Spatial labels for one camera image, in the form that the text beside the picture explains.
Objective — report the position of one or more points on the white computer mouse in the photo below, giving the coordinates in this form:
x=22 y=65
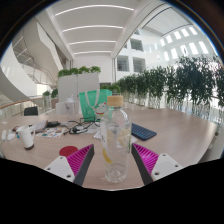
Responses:
x=11 y=136

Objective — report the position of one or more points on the flat round red coaster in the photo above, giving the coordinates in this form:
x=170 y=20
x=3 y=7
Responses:
x=66 y=150

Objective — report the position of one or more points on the green tote bag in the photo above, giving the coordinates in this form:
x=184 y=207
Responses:
x=87 y=106

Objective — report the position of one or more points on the colourful sticker sheet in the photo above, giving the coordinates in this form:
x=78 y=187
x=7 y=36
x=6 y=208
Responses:
x=51 y=132

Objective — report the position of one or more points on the ceiling light strips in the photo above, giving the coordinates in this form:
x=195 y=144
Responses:
x=93 y=26

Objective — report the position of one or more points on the row of tall green plants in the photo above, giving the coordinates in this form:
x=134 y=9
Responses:
x=186 y=80

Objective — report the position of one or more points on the black power brick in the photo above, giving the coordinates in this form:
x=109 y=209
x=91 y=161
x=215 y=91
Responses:
x=53 y=124

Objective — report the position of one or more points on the glass balustrade with wooden handrail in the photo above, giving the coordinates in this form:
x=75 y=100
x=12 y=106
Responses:
x=20 y=106

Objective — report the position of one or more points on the clear spray bottle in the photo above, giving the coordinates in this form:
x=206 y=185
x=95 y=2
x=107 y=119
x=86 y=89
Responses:
x=70 y=108

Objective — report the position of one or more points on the brown planter with green plants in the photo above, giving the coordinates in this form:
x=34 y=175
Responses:
x=54 y=95

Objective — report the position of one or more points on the white cabinet topped with plants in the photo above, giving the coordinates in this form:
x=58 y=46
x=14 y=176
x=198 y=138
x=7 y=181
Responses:
x=78 y=86

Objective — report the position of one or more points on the dark blue keyboard case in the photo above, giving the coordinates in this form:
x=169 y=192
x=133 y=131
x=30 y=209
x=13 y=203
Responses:
x=143 y=132

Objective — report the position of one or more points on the clear bottle with wooden cap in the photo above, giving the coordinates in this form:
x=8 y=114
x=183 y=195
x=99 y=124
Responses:
x=116 y=140

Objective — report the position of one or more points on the white chair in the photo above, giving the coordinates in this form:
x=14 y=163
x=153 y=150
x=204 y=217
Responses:
x=60 y=108

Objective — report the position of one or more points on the white power adapter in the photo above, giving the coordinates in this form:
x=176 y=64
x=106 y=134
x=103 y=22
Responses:
x=3 y=134

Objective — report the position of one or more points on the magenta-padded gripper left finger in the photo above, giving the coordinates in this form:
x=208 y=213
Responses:
x=80 y=160

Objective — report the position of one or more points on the white mug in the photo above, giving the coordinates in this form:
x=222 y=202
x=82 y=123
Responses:
x=26 y=136

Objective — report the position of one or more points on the black chair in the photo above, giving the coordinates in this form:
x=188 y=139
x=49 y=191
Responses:
x=31 y=111

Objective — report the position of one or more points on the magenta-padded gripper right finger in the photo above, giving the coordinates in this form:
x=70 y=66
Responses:
x=148 y=160

